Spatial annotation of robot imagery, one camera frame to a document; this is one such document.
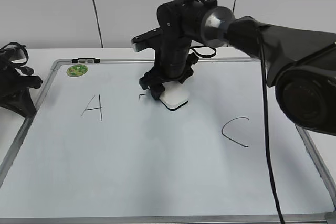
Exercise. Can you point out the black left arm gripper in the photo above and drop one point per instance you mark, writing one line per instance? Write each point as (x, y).
(16, 82)

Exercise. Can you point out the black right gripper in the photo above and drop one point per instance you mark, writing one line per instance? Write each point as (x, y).
(180, 21)

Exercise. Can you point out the white rectangular whiteboard eraser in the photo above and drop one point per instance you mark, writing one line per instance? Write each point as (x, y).
(174, 96)

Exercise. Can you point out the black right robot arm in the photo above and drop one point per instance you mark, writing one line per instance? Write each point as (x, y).
(300, 64)

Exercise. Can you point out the round green magnet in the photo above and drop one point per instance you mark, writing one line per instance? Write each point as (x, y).
(77, 70)

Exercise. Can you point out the white whiteboard with aluminium frame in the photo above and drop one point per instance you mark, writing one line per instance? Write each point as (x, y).
(100, 149)

